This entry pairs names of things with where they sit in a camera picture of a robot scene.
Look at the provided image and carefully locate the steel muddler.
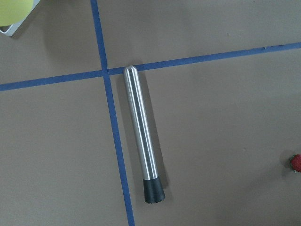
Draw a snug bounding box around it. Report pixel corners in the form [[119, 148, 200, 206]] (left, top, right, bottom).
[[123, 65, 165, 204]]

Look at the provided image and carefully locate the yellow cup on rack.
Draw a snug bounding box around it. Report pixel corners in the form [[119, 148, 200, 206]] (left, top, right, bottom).
[[0, 0, 33, 26]]

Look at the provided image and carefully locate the red strawberry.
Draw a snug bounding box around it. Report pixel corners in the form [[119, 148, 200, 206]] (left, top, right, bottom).
[[289, 154, 301, 173]]

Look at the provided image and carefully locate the white cup rack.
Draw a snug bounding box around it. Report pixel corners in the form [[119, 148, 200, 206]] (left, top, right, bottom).
[[0, 0, 40, 37]]

